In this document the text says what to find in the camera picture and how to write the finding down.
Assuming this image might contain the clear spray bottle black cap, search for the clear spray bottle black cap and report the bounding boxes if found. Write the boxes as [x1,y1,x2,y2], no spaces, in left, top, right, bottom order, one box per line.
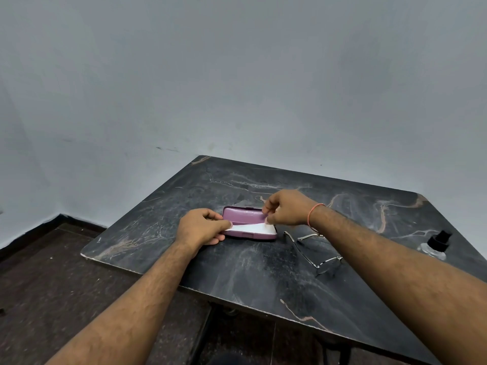
[416,230,454,262]

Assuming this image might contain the person's right hand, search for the person's right hand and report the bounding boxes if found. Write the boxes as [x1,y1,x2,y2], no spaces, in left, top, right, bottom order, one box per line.
[261,189,319,227]

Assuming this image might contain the white cleaning cloth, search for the white cleaning cloth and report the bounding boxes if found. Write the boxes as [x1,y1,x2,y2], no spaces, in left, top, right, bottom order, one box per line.
[224,221,277,237]

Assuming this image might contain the person's left hand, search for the person's left hand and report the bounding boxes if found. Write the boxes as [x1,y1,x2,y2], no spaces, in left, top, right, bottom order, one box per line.
[175,208,233,259]

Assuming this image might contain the orange thread wrist bracelet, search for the orange thread wrist bracelet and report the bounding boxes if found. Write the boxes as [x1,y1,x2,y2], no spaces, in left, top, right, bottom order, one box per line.
[306,203,327,238]

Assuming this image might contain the maroon glasses case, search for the maroon glasses case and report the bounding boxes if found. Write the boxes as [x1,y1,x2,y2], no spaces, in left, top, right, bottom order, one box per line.
[220,206,279,241]

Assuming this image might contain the person's left forearm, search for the person's left forearm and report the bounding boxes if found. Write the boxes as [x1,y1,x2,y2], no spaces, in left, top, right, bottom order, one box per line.
[45,241,197,365]

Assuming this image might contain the person's right forearm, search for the person's right forearm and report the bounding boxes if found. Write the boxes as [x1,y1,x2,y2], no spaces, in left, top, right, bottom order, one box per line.
[310,205,487,365]

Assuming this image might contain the metal frame eyeglasses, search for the metal frame eyeglasses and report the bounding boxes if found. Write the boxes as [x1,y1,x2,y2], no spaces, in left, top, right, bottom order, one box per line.
[283,230,344,278]

